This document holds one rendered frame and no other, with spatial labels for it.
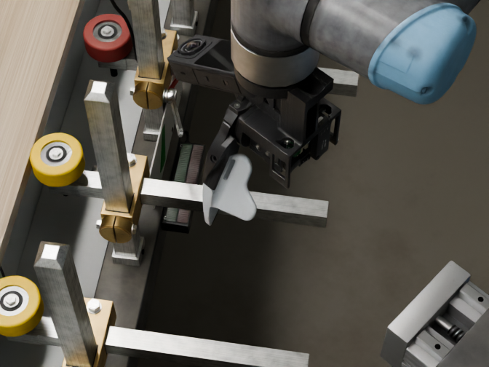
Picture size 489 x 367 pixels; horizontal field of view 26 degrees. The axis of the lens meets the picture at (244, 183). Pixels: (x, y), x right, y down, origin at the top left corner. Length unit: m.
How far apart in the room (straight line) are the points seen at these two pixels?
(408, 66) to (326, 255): 1.81
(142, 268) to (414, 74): 1.03
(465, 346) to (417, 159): 1.45
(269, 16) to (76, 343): 0.73
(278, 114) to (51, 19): 0.91
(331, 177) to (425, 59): 1.92
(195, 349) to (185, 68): 0.62
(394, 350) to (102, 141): 0.48
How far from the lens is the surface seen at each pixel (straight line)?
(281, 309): 2.48
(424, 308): 1.38
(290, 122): 0.92
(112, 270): 1.74
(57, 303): 1.34
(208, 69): 0.96
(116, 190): 1.56
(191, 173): 1.82
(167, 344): 1.52
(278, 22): 0.81
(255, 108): 0.95
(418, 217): 2.63
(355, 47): 0.78
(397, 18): 0.77
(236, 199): 1.00
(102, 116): 1.41
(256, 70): 0.87
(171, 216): 1.78
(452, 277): 1.41
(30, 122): 1.67
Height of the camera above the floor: 2.21
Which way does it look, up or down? 56 degrees down
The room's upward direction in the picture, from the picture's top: straight up
